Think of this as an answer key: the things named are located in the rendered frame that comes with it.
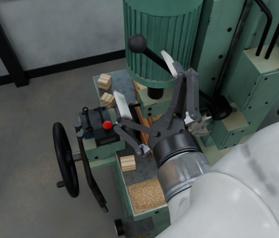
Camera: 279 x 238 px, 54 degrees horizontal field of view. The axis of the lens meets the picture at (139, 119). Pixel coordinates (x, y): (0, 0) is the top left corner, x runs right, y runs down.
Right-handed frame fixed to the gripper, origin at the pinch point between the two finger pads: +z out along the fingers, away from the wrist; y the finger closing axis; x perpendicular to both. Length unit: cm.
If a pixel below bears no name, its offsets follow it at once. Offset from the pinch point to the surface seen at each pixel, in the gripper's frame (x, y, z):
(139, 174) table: -31.0, -28.1, -3.4
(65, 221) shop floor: -75, -117, 17
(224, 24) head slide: -11.3, 19.2, 7.0
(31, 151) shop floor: -65, -129, 72
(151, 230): -53, -45, -16
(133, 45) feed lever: 9.3, 4.9, -1.0
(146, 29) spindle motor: 2.6, 6.3, 7.6
